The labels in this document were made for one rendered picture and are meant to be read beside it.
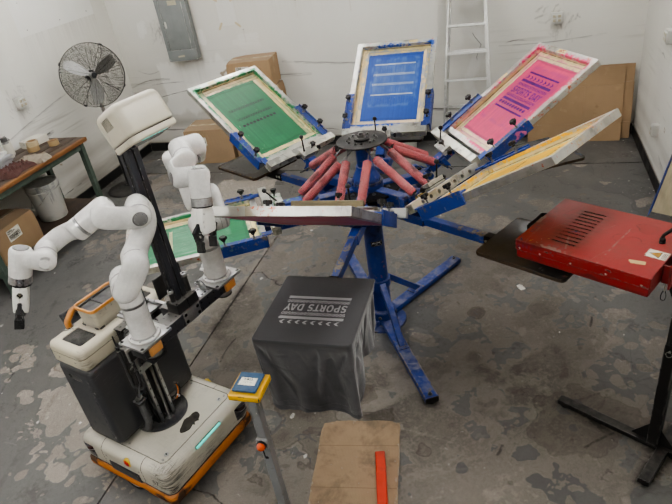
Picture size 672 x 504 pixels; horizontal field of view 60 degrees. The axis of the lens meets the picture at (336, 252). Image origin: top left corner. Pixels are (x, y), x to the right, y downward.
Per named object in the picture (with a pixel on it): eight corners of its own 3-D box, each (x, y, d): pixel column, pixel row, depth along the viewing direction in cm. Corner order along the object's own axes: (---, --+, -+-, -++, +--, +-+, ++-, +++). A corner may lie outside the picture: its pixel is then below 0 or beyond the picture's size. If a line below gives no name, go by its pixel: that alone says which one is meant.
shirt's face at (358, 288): (349, 346, 237) (349, 345, 236) (251, 339, 249) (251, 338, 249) (374, 279, 275) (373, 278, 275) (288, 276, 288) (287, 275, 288)
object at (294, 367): (363, 421, 258) (350, 346, 236) (269, 410, 271) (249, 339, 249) (364, 415, 260) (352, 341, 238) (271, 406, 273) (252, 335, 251)
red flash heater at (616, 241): (699, 251, 249) (704, 227, 243) (657, 305, 223) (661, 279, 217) (563, 216, 289) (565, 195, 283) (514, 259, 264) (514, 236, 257)
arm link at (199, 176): (180, 166, 213) (206, 163, 217) (184, 194, 216) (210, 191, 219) (188, 169, 200) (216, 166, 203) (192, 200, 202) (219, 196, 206)
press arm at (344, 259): (317, 341, 256) (315, 330, 253) (304, 340, 258) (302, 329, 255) (374, 208, 356) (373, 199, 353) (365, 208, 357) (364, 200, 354)
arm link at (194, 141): (170, 165, 247) (204, 155, 251) (181, 187, 231) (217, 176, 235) (159, 130, 237) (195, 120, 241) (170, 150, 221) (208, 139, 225)
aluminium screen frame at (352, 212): (351, 216, 208) (351, 205, 208) (205, 216, 225) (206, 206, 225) (394, 225, 283) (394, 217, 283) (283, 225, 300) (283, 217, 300)
